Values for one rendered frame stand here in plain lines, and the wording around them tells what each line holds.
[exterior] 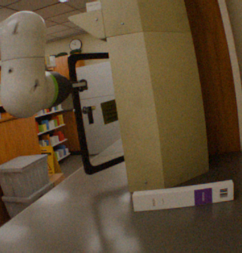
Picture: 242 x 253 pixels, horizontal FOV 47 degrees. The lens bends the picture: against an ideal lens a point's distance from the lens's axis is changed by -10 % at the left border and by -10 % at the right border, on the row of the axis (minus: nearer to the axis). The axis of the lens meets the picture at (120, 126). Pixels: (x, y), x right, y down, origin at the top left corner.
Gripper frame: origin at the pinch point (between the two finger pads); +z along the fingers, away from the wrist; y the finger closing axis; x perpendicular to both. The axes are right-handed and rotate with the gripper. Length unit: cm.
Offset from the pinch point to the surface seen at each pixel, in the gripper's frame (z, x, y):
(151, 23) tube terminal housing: -1.1, -15.8, -25.0
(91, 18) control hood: -3.8, -20.5, -7.5
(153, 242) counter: -36, 34, -24
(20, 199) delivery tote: 148, 97, 147
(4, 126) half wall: 196, 24, 184
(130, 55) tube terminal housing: -3.8, -6.6, -17.5
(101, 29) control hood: -3.8, -15.8, -10.2
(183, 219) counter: -26, 34, -30
